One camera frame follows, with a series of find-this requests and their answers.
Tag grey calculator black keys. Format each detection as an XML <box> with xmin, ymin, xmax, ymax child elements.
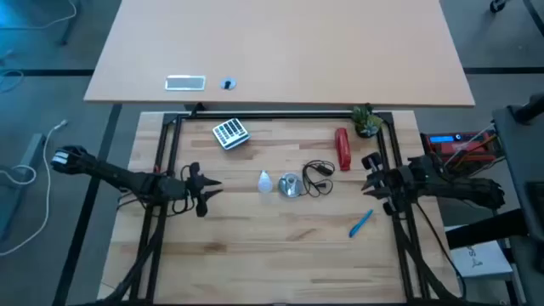
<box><xmin>212</xmin><ymin>117</ymin><xmax>252</xmax><ymax>151</ymax></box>

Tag black aluminium table frame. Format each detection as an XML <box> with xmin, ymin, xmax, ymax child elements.
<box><xmin>80</xmin><ymin>109</ymin><xmax>468</xmax><ymax>306</ymax></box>

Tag black chair base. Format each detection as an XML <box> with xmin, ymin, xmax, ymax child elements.
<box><xmin>488</xmin><ymin>0</ymin><xmax>544</xmax><ymax>37</ymax></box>

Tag white cable with plug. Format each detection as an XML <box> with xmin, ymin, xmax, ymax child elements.
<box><xmin>0</xmin><ymin>119</ymin><xmax>69</xmax><ymax>258</ymax></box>

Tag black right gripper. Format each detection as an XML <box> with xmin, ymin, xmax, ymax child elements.
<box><xmin>360</xmin><ymin>151</ymin><xmax>413</xmax><ymax>215</ymax></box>

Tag chrome lamp socket base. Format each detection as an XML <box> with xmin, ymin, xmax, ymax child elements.
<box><xmin>277</xmin><ymin>172</ymin><xmax>305</xmax><ymax>199</ymax></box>

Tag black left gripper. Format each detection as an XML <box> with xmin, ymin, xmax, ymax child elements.
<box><xmin>184</xmin><ymin>161</ymin><xmax>224</xmax><ymax>218</ymax></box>

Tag red stapler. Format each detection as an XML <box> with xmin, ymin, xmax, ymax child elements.
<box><xmin>333</xmin><ymin>127</ymin><xmax>353</xmax><ymax>173</ymax></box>

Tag grey desk foot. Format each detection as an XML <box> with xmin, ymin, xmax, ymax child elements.
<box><xmin>0</xmin><ymin>133</ymin><xmax>47</xmax><ymax>243</ymax></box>

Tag grey equipment cart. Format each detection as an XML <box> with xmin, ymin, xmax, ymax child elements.
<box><xmin>444</xmin><ymin>91</ymin><xmax>544</xmax><ymax>306</ymax></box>

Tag small potted succulent plant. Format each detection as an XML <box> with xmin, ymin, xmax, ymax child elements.
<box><xmin>350</xmin><ymin>103</ymin><xmax>385</xmax><ymax>139</ymax></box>

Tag blue pen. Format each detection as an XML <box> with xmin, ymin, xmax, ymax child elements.
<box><xmin>348</xmin><ymin>208</ymin><xmax>375</xmax><ymax>239</ymax></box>

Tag red bench power supply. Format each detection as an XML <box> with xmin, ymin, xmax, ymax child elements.
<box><xmin>419</xmin><ymin>130</ymin><xmax>502</xmax><ymax>167</ymax></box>

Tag large beige desk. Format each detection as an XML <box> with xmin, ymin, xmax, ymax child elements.
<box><xmin>83</xmin><ymin>0</ymin><xmax>476</xmax><ymax>107</ymax></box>

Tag white printed box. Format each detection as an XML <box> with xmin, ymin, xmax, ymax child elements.
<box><xmin>449</xmin><ymin>240</ymin><xmax>514</xmax><ymax>280</ymax></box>

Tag black lamp power cord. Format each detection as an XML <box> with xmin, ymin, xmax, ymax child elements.
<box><xmin>300</xmin><ymin>159</ymin><xmax>337</xmax><ymax>199</ymax></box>

